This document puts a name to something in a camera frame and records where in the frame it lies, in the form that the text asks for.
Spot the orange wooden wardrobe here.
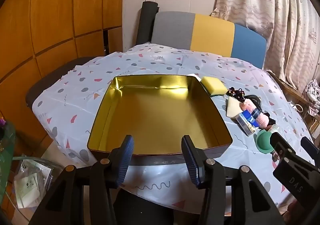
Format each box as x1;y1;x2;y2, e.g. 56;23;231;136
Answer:
0;0;125;146

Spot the pile of clear plastic bags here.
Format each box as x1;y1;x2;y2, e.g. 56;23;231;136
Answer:
14;158;53;209

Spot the beige printed curtain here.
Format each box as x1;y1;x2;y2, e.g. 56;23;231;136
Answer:
210;0;320;106

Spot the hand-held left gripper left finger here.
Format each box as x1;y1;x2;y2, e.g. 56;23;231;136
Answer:
29;135;135;225

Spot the black scrunchie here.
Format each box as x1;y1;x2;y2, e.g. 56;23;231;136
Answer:
262;113;276;126

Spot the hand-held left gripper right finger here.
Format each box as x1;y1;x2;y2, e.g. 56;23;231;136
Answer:
181;135;286;225

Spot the black rolled mat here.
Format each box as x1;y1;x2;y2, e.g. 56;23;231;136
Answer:
136;1;159;46

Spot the yellow sponge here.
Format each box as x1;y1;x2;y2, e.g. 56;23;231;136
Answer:
201;76;228;97

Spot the patterned clothing pile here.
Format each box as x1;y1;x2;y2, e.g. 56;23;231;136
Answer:
304;79;320;116

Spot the patterned white tablecloth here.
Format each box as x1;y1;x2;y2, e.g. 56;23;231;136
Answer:
32;43;315;217

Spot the black beaded hair piece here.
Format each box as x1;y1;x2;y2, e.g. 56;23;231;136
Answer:
226;87;263;113

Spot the green glass side table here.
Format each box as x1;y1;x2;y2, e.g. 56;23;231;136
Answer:
0;120;58;215

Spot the grey yellow blue chair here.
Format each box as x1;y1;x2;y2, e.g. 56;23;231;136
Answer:
151;11;267;69

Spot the gold square tin box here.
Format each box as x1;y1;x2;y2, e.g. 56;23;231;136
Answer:
87;74;233;159

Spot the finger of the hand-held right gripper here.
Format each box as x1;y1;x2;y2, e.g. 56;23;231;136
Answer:
301;137;320;164
269;132;315;169

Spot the blue white tissue packet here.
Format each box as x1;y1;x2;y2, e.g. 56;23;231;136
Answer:
236;112;260;137

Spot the beige woven scrub pad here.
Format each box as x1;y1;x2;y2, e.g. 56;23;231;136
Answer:
226;96;244;118

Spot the wooden side furniture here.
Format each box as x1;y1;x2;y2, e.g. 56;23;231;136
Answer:
267;71;320;128

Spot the pink fluffy towel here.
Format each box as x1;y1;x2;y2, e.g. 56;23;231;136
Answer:
239;99;268;129

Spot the green silicone cup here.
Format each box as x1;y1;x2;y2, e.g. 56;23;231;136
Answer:
254;130;276;154

